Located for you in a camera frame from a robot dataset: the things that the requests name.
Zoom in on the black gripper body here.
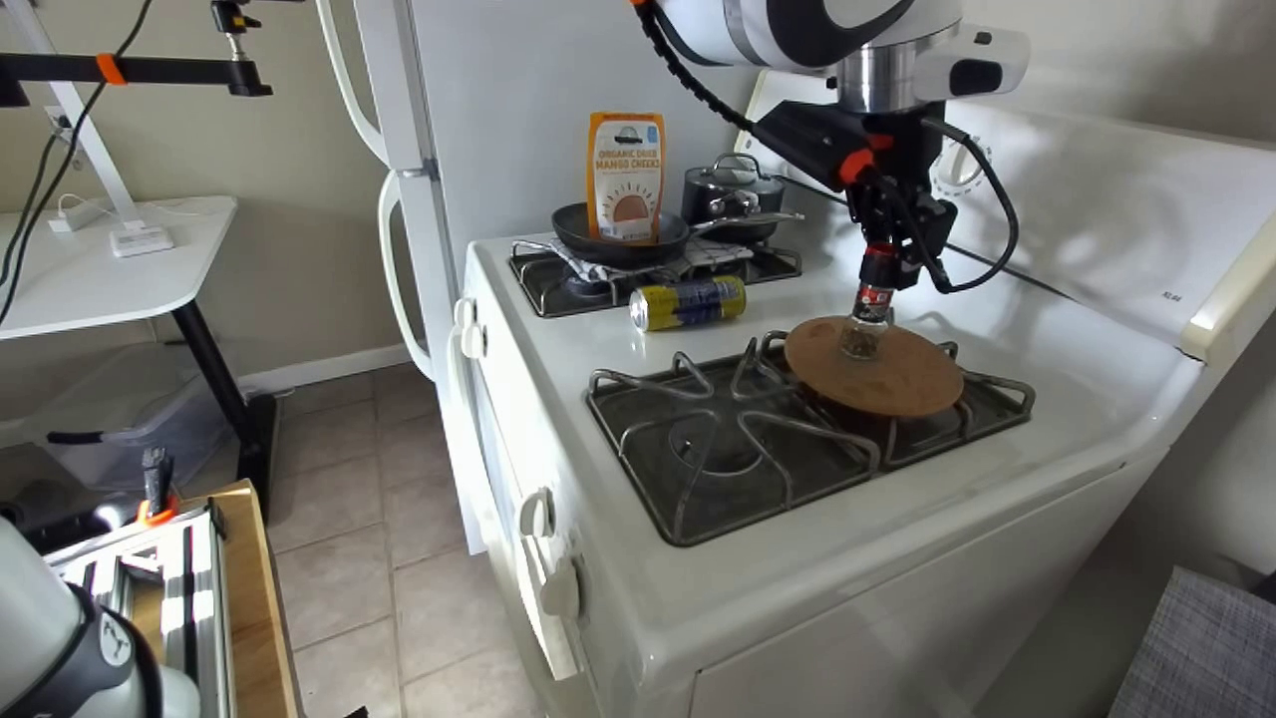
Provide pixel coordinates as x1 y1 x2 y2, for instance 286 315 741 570
841 117 964 263

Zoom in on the grey white robot base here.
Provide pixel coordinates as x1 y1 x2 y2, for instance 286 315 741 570
0 509 208 718

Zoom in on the round wooden chopping board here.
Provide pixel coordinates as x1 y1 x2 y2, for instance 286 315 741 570
781 311 970 427

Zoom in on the white stove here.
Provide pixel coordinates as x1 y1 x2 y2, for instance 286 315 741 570
451 69 1276 718

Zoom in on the silver and black kettle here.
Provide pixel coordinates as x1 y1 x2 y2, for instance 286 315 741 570
677 146 809 251

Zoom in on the yellow and blue can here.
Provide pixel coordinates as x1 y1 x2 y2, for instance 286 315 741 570
627 270 753 336

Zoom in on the large black burner grate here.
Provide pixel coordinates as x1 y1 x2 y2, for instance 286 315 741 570
583 330 1040 549

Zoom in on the black frying pan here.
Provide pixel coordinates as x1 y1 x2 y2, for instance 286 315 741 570
544 197 698 268

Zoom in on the orange food box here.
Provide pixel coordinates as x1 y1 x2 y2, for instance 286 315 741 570
583 109 672 247

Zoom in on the small black burner grate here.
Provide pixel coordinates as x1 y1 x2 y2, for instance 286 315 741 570
506 226 805 322

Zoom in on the grey checked mat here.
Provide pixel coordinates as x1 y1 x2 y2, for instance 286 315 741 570
1105 566 1276 718

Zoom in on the black boom with orange tape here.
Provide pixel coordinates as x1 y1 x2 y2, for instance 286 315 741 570
0 48 274 110

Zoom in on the clear plastic storage bin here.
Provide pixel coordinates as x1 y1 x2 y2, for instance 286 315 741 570
0 348 252 509

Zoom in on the white side table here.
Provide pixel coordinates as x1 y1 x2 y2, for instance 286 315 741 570
0 190 280 525

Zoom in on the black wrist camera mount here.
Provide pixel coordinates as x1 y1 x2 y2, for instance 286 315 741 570
753 100 885 190

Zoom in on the braided black robot cable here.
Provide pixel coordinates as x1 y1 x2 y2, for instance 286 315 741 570
628 0 790 153

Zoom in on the white oven door handle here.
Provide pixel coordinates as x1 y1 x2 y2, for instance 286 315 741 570
446 291 591 685

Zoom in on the white camera stand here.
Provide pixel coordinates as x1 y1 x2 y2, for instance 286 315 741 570
0 0 177 263

